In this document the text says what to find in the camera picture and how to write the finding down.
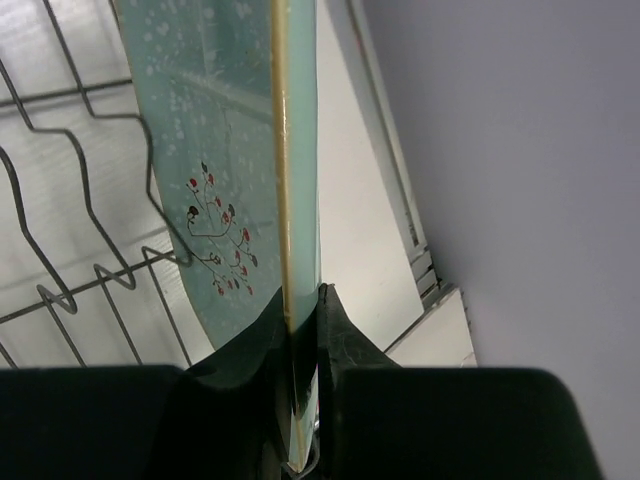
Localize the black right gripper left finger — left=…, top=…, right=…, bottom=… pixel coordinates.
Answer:
left=181, top=289, right=290, bottom=479

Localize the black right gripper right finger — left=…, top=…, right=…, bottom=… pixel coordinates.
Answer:
left=315, top=284, right=399, bottom=479

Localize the light teal oblong plate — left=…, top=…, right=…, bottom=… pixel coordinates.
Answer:
left=112, top=0, right=324, bottom=474

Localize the aluminium rail right edge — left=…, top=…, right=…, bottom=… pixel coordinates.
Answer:
left=346, top=1, right=477, bottom=367

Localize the wire dish rack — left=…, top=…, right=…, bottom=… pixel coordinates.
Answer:
left=1, top=1, right=199, bottom=369

